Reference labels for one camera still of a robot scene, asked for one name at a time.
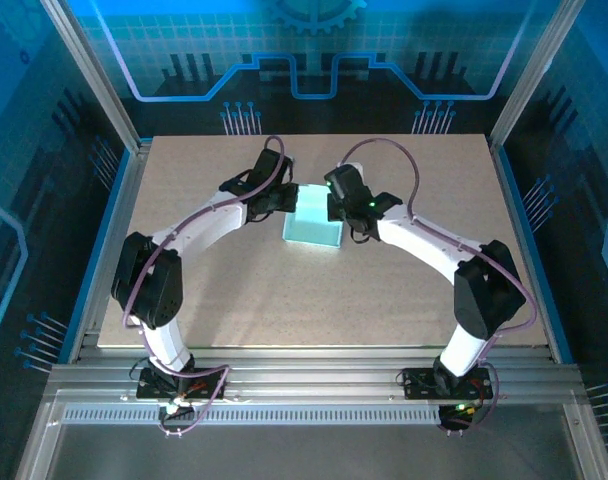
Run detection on light teal paper box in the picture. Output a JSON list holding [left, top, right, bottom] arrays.
[[282, 183, 344, 250]]

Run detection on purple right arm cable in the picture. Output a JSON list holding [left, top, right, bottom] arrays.
[[338, 138, 538, 436]]

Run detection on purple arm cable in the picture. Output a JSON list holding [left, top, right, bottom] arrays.
[[122, 134, 285, 439], [338, 138, 538, 436]]

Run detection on aluminium side rail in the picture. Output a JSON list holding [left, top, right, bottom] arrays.
[[68, 139, 153, 362], [487, 137, 559, 362]]

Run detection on aluminium table rail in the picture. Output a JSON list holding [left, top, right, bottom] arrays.
[[46, 346, 588, 406]]

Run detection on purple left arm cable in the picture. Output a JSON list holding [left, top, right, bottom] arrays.
[[122, 134, 285, 439]]

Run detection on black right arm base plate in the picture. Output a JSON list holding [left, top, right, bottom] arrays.
[[401, 366, 495, 401]]

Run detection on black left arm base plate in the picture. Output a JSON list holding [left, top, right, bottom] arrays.
[[136, 367, 235, 401]]

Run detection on slotted grey cable duct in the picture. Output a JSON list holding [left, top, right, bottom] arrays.
[[63, 407, 443, 426]]

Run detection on aluminium frame post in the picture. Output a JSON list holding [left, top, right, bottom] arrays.
[[41, 0, 153, 151], [488, 0, 585, 146]]

